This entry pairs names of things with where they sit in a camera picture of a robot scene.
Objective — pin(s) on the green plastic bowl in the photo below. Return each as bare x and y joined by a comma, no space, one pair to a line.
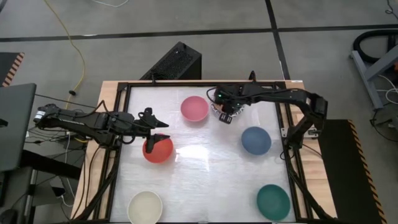
273,202

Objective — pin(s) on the cream white plastic bowl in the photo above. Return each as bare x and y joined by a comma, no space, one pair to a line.
145,208

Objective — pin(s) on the black mat with hazard stripes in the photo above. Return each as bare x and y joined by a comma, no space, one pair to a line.
348,174
9,67

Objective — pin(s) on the wooden table board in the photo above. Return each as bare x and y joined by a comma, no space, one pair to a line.
314,174

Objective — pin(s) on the black computer tower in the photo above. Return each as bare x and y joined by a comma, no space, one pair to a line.
177,62

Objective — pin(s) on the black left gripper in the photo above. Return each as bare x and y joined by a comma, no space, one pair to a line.
127,126

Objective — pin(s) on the pink plastic bowl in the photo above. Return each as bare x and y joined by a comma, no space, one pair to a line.
194,109

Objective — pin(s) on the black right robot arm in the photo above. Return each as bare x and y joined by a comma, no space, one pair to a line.
280,95

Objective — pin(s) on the blue plastic bowl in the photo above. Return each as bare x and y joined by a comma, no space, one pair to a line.
256,140

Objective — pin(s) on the red-orange plastic bowl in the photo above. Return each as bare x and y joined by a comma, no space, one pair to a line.
163,154

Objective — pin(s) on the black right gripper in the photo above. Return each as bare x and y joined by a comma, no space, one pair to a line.
231,95

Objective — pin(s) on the grey metal stand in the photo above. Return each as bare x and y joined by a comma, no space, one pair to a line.
368,84

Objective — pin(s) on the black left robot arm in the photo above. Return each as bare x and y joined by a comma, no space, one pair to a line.
77,119

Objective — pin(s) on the black aluminium table frame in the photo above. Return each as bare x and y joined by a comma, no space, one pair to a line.
119,174

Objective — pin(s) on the white bowl blue patterned rim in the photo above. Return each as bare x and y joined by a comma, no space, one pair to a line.
215,109

